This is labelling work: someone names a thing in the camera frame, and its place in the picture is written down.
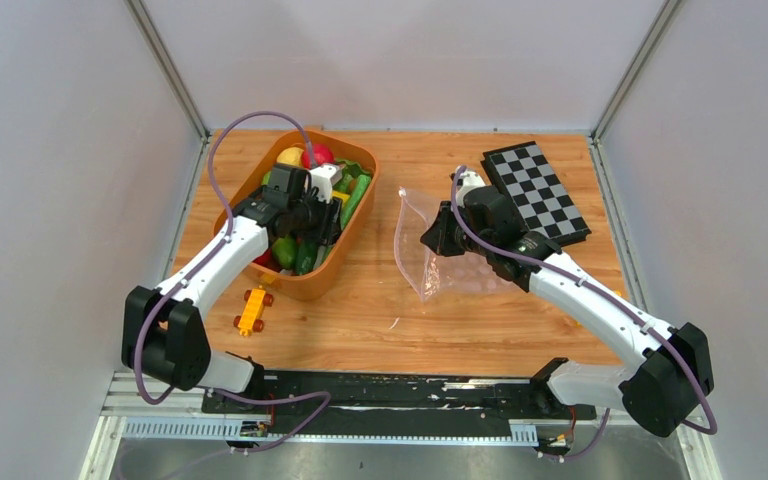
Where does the orange plastic basket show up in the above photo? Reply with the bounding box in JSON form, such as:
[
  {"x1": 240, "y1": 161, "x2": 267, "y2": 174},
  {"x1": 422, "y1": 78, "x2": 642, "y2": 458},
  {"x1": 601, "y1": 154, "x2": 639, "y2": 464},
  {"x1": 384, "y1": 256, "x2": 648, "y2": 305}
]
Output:
[{"x1": 213, "y1": 129, "x2": 379, "y2": 301}]

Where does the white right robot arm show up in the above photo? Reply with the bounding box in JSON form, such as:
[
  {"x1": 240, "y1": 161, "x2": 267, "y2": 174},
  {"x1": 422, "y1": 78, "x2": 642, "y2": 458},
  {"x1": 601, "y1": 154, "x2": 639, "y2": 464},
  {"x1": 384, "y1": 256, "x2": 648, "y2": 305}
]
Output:
[{"x1": 420, "y1": 186, "x2": 718, "y2": 437}]

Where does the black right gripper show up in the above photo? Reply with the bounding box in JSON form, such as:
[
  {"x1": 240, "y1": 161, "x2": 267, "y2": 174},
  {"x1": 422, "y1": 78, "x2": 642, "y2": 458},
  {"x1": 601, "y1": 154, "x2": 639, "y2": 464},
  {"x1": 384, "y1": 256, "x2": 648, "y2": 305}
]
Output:
[{"x1": 421, "y1": 201, "x2": 492, "y2": 258}]

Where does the white slotted cable duct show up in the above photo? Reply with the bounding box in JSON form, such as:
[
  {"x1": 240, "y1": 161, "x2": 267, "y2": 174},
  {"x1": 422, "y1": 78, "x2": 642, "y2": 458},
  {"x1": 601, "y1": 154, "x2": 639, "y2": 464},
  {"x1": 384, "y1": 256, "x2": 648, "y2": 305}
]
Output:
[{"x1": 122, "y1": 417, "x2": 538, "y2": 447}]

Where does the clear zip top bag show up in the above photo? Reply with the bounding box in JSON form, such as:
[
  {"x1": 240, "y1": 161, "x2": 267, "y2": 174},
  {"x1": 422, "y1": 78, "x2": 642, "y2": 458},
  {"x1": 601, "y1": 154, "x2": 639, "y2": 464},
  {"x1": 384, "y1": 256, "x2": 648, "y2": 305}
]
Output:
[{"x1": 394, "y1": 187, "x2": 518, "y2": 302}]

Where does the red apple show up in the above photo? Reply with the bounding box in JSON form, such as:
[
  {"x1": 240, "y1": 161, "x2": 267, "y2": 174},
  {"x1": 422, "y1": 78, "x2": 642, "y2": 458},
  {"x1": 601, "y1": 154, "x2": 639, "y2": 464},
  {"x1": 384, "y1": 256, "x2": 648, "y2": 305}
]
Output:
[{"x1": 253, "y1": 249, "x2": 273, "y2": 269}]

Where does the black white checkerboard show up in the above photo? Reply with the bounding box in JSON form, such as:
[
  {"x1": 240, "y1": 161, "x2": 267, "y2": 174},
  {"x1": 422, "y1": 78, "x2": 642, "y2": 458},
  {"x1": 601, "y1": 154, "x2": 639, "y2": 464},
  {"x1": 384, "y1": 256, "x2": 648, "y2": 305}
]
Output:
[{"x1": 481, "y1": 141, "x2": 591, "y2": 246}]

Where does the dark green cucumber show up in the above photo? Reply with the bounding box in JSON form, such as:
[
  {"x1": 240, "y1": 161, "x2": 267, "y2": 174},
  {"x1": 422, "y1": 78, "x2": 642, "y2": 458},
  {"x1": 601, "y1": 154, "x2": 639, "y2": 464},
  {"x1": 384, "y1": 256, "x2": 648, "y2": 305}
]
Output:
[{"x1": 294, "y1": 239, "x2": 320, "y2": 276}]

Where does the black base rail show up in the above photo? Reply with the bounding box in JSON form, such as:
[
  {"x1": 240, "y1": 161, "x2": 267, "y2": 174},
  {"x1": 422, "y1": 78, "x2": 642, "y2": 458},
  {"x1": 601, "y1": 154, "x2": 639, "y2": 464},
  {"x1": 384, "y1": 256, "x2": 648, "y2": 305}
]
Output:
[{"x1": 201, "y1": 357, "x2": 597, "y2": 442}]

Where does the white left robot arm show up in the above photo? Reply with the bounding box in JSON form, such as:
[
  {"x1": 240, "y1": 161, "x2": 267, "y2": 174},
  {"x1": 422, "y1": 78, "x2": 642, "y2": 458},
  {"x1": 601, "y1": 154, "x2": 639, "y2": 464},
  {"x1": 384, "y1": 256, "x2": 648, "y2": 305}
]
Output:
[{"x1": 121, "y1": 164, "x2": 342, "y2": 413}]

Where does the green mango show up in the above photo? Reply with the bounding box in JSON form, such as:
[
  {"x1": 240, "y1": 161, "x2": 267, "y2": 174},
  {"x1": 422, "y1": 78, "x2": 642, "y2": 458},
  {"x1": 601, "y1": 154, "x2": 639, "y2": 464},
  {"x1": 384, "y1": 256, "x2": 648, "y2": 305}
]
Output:
[{"x1": 271, "y1": 235, "x2": 298, "y2": 270}]

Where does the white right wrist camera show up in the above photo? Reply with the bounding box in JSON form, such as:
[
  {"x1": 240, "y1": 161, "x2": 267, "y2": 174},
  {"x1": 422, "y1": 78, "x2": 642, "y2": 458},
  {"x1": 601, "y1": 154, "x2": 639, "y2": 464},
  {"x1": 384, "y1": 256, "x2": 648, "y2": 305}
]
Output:
[{"x1": 452, "y1": 168, "x2": 486, "y2": 207}]

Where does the light green pepper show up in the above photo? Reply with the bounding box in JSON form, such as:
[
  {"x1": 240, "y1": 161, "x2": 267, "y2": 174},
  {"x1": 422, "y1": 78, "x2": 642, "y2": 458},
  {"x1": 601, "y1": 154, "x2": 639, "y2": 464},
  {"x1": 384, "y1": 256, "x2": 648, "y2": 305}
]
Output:
[{"x1": 340, "y1": 174, "x2": 373, "y2": 229}]

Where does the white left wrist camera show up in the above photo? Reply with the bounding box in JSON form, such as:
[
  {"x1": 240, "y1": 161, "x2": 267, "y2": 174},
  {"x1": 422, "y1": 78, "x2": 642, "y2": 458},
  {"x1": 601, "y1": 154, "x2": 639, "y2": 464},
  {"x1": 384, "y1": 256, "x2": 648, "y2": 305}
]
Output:
[{"x1": 309, "y1": 164, "x2": 342, "y2": 203}]

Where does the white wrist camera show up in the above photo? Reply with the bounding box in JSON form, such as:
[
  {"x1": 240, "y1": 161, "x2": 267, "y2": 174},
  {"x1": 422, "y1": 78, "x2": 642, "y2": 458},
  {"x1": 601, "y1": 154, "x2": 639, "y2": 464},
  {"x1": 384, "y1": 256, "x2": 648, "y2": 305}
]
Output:
[
  {"x1": 452, "y1": 168, "x2": 486, "y2": 207},
  {"x1": 309, "y1": 164, "x2": 342, "y2": 203}
]

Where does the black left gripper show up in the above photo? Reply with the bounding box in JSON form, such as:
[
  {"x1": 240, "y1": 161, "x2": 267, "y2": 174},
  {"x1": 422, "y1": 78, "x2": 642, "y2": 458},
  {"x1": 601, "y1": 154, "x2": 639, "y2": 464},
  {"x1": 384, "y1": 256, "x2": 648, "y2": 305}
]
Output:
[{"x1": 290, "y1": 190, "x2": 347, "y2": 249}]

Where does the yellow toy car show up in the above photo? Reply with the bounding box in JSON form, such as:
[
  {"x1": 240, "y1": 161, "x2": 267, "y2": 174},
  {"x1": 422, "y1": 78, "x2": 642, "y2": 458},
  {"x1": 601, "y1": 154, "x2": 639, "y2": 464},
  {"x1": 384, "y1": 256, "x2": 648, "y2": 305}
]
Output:
[{"x1": 233, "y1": 287, "x2": 274, "y2": 337}]

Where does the yellow lemon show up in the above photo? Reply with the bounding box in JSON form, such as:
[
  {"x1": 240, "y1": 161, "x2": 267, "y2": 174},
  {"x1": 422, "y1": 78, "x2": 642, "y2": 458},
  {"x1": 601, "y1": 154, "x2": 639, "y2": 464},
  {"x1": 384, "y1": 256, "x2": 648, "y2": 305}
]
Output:
[{"x1": 276, "y1": 146, "x2": 304, "y2": 168}]

